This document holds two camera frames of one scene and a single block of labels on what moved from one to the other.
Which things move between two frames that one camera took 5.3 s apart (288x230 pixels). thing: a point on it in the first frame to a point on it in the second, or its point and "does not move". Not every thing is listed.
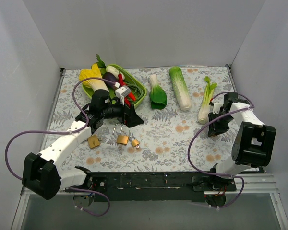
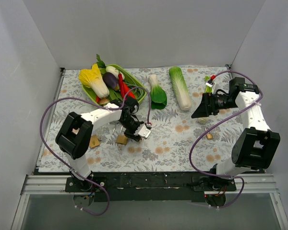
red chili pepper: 130,94 does not move
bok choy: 157,95 does not move
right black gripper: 217,122 to 211,104
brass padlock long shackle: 122,139 does not move
